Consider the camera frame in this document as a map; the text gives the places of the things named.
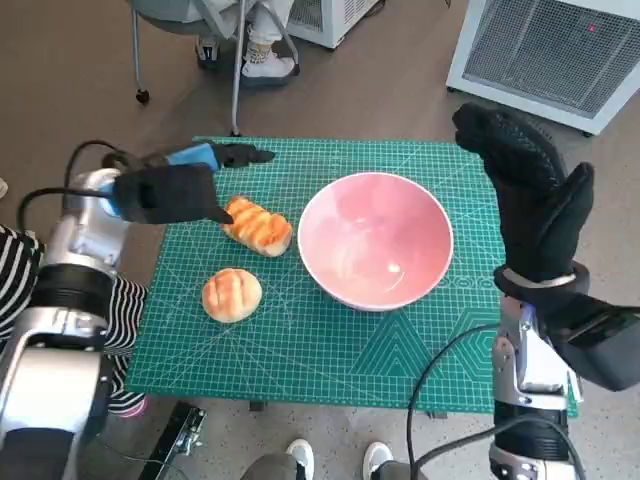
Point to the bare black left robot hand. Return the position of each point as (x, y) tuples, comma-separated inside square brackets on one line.
[(200, 154)]

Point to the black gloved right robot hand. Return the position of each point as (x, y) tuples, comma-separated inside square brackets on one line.
[(535, 210)]

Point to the long striped bread loaf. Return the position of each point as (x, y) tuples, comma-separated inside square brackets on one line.
[(255, 225)]

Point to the round bread bun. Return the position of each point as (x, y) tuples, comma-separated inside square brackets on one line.
[(232, 295)]

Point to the pink bowl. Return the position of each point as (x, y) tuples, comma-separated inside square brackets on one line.
[(375, 235)]

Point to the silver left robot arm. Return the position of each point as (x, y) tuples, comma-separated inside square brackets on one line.
[(50, 380)]

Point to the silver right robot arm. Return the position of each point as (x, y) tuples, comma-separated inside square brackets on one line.
[(530, 360)]

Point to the grey office chair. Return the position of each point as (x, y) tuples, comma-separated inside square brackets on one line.
[(236, 100)]

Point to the person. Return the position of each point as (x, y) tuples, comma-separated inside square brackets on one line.
[(302, 452), (127, 325), (262, 55)]

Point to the large white grille appliance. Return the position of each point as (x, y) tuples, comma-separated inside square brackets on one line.
[(540, 50)]

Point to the small white grille appliance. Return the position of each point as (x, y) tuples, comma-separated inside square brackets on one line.
[(325, 25)]

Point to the green cutting mat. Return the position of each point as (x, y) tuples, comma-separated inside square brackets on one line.
[(300, 350)]

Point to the small black table clamp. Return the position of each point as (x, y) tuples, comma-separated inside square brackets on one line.
[(258, 405), (437, 415)]

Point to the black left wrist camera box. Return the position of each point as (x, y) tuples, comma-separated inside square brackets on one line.
[(165, 195)]

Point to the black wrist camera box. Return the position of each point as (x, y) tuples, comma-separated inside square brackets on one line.
[(165, 195), (600, 350)]

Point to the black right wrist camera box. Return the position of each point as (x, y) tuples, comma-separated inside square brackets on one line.
[(600, 350)]

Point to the black metal bracket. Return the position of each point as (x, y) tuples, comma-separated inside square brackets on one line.
[(175, 435)]

